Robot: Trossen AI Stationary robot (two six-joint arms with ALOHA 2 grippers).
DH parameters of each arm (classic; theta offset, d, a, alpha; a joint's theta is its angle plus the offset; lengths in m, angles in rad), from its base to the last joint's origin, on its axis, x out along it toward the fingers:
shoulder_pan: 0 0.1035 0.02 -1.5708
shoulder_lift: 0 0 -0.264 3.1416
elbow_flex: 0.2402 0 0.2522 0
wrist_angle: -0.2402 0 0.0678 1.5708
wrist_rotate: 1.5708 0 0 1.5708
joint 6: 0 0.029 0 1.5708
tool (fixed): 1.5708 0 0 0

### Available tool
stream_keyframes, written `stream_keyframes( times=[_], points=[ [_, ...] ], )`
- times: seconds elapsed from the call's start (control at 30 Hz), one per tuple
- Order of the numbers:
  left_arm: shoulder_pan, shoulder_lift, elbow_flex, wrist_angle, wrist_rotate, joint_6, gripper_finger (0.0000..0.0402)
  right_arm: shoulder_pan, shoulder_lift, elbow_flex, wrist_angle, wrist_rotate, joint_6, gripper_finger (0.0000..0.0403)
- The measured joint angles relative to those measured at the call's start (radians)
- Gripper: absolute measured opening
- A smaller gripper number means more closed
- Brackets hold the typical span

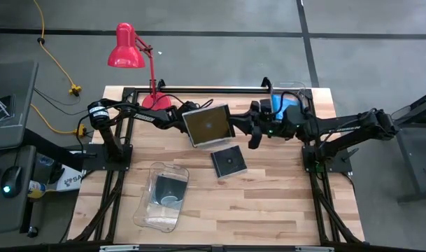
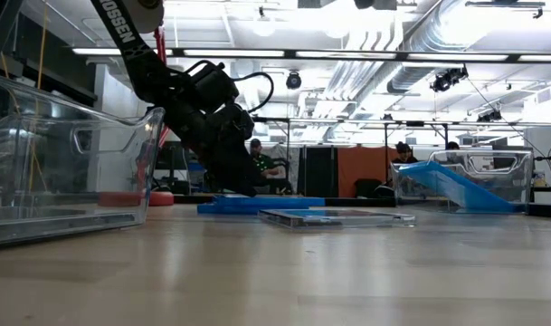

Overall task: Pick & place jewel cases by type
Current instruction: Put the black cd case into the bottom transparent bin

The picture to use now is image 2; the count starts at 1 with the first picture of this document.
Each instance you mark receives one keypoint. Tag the blue jewel case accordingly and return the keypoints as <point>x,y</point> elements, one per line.
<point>293,200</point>
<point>230,209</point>
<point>460,188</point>

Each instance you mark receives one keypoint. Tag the red desk lamp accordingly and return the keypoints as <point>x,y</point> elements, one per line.
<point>159,41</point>

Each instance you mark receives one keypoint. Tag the clear plastic bin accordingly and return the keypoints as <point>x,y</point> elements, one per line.
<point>76,172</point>
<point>501,167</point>

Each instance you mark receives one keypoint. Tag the black overhead camera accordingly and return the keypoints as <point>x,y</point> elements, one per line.
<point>293,80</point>

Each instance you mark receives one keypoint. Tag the person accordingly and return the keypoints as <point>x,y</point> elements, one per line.
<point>404,154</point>
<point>453,146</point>
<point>263,165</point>

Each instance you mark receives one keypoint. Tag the black partition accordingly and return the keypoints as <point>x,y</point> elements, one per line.
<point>320,167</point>

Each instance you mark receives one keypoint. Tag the black background rig frame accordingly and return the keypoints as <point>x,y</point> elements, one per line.
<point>275,120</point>
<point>415,123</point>

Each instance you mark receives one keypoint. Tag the orange partition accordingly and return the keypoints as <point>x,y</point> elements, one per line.
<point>361,163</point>

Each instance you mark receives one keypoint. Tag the black ceiling spotlight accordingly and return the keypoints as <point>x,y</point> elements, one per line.
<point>447,80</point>

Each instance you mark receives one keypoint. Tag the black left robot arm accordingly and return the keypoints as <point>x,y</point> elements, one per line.
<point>135,50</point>

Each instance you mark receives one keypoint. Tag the black bag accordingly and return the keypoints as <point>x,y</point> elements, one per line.
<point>374,188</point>

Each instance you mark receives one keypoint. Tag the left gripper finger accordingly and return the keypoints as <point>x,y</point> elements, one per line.
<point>244,176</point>
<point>221,172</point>

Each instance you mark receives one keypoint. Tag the overhead light beam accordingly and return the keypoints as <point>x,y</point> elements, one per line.
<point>347,54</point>

